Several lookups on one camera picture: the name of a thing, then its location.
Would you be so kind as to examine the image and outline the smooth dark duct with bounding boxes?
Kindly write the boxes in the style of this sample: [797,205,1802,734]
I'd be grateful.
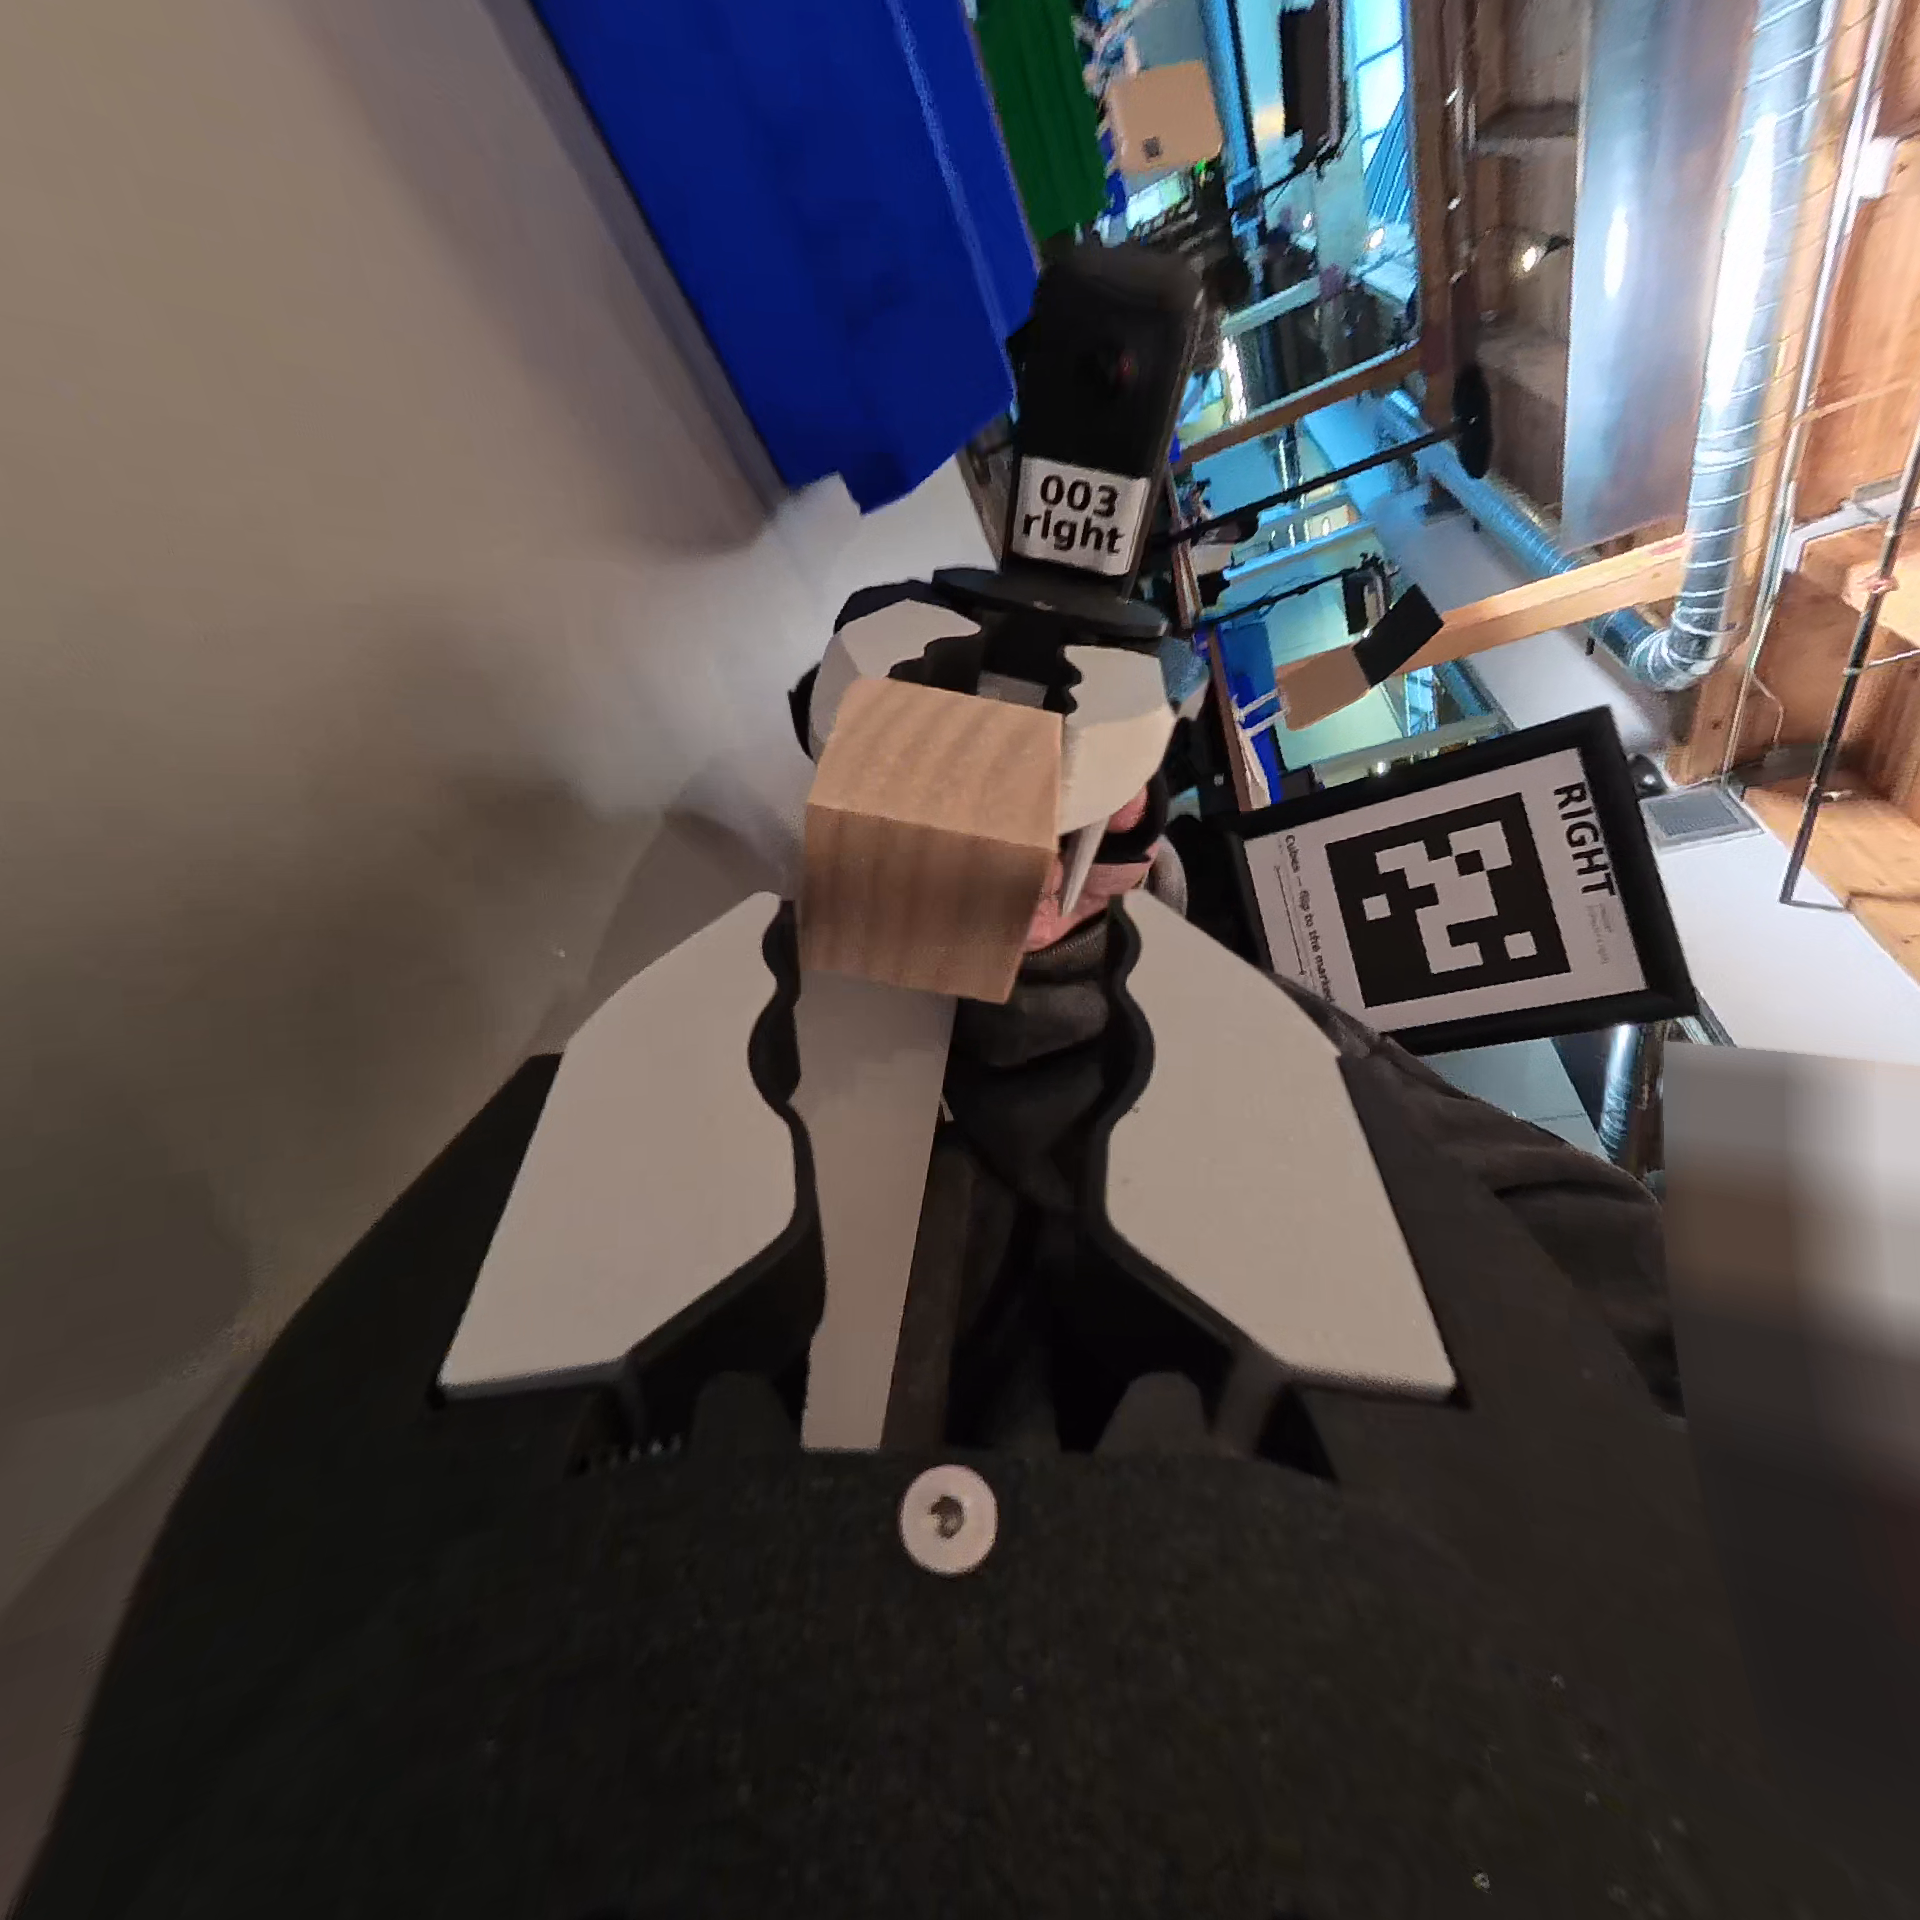
[1558,0,1758,549]

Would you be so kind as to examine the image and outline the black framed marker sign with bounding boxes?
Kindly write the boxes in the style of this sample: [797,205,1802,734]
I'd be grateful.
[1229,708,1700,1052]

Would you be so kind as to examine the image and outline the spiral silver duct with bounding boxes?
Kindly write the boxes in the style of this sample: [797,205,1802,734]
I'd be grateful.
[1590,0,1853,692]

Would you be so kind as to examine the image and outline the person's right hand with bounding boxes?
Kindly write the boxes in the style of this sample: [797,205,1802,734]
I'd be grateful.
[1020,831,1156,973]

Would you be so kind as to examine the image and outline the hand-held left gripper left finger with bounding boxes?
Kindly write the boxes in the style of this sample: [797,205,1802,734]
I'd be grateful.
[434,892,830,1449]

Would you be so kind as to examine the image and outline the cardboard box with code label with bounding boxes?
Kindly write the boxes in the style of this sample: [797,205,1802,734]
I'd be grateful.
[1105,60,1225,184]

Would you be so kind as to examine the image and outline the green plastic crate stack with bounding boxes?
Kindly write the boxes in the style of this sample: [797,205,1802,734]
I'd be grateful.
[976,0,1113,248]

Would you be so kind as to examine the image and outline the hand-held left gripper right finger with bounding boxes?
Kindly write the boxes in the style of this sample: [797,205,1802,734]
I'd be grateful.
[1049,888,1462,1453]

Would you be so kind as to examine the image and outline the blue plastic bin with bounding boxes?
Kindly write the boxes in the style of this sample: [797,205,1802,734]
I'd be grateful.
[533,0,1045,515]

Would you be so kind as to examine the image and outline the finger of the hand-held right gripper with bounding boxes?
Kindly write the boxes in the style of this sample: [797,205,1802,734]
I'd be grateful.
[1057,645,1190,841]
[806,597,991,758]

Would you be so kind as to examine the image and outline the black floor lamp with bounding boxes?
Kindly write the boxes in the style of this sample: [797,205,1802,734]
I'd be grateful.
[1170,358,1497,549]

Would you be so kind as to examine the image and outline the person's right forearm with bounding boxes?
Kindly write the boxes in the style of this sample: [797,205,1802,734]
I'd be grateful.
[937,854,1681,1412]

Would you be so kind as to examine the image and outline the wooden cube with blue stripe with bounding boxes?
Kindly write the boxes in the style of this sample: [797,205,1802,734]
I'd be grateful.
[801,673,1069,1004]

